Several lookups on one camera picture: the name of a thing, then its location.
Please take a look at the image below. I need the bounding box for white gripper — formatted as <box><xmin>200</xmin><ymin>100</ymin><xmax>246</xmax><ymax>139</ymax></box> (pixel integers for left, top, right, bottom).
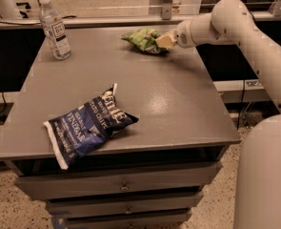
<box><xmin>155</xmin><ymin>19</ymin><xmax>196</xmax><ymax>49</ymax></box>

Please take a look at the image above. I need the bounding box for green jalapeno chip bag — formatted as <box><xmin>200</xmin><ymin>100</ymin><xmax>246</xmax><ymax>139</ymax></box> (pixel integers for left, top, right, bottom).
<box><xmin>121</xmin><ymin>27</ymin><xmax>169</xmax><ymax>54</ymax></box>

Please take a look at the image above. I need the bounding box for blue kettle chip bag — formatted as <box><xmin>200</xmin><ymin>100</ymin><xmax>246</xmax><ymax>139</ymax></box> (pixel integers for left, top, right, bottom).
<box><xmin>44</xmin><ymin>83</ymin><xmax>138</xmax><ymax>170</ymax></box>

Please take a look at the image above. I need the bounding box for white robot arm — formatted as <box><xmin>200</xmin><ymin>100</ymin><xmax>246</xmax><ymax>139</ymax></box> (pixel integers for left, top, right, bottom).
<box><xmin>156</xmin><ymin>0</ymin><xmax>281</xmax><ymax>229</ymax></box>

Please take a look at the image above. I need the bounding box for clear plastic water bottle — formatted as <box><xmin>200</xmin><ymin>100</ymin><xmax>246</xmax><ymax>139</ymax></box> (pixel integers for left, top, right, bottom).
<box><xmin>39</xmin><ymin>0</ymin><xmax>71</xmax><ymax>60</ymax></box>

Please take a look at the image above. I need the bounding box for top grey drawer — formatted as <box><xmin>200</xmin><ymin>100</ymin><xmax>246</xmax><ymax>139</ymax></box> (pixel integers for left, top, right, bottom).
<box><xmin>16</xmin><ymin>162</ymin><xmax>222</xmax><ymax>200</ymax></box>

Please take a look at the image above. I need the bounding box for grey drawer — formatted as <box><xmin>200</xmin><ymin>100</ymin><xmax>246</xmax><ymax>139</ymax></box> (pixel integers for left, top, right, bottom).
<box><xmin>16</xmin><ymin>162</ymin><xmax>222</xmax><ymax>200</ymax></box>
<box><xmin>65</xmin><ymin>209</ymin><xmax>191</xmax><ymax>229</ymax></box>
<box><xmin>47</xmin><ymin>190</ymin><xmax>203</xmax><ymax>219</ymax></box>

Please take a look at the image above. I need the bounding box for grey drawer cabinet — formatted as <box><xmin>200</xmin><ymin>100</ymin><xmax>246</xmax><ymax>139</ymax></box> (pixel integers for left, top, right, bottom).
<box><xmin>0</xmin><ymin>28</ymin><xmax>239</xmax><ymax>229</ymax></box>

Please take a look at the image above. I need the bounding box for middle grey drawer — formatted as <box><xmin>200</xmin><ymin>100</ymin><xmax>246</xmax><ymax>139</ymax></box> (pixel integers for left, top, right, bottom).
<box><xmin>47</xmin><ymin>190</ymin><xmax>203</xmax><ymax>219</ymax></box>

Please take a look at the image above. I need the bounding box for bottom grey drawer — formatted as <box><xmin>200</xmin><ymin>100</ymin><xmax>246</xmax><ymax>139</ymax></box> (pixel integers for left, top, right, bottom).
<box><xmin>65</xmin><ymin>209</ymin><xmax>191</xmax><ymax>229</ymax></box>

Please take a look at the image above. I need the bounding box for grey metal rail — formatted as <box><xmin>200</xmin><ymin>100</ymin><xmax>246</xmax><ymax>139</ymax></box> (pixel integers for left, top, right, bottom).
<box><xmin>0</xmin><ymin>11</ymin><xmax>281</xmax><ymax>30</ymax></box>

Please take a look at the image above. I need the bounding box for metal vertical bracket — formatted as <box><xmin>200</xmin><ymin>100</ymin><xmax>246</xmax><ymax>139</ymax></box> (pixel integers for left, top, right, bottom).
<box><xmin>161</xmin><ymin>0</ymin><xmax>172</xmax><ymax>20</ymax></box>

